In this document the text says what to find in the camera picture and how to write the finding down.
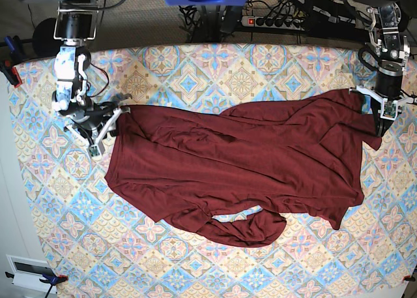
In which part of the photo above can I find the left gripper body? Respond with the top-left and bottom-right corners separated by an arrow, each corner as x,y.
349,85 -> 416,137

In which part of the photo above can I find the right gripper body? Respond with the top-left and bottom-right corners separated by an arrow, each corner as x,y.
60,95 -> 130,148

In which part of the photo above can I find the dark red t-shirt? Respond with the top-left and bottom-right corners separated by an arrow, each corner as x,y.
105,89 -> 382,248

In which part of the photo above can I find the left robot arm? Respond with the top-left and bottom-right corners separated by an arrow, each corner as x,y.
353,0 -> 416,137

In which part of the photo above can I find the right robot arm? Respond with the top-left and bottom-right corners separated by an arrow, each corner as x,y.
20,0 -> 129,156

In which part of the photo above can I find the black round stool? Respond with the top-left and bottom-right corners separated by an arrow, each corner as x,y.
32,18 -> 62,58

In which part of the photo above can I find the upper left table clamp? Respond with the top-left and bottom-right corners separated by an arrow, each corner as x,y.
1,35 -> 25,88

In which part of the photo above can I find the table clamp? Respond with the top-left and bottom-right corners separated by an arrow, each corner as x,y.
403,275 -> 416,282
5,272 -> 68,297
1,35 -> 25,88

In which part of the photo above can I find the white power strip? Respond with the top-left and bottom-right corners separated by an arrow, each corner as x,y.
240,16 -> 304,31

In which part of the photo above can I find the lower right table clamp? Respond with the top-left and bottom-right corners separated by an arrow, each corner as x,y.
403,275 -> 416,282

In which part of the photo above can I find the lower left table clamp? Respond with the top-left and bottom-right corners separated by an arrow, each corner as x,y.
5,272 -> 68,297

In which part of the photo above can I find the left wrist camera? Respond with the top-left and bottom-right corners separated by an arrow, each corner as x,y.
380,99 -> 398,121

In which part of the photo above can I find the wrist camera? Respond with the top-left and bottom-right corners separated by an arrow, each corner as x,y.
87,143 -> 105,158
380,99 -> 398,121

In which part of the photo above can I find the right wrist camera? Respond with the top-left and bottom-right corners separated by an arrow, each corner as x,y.
87,143 -> 105,158

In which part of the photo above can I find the white wall outlet box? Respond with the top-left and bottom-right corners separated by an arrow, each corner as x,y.
6,254 -> 52,293

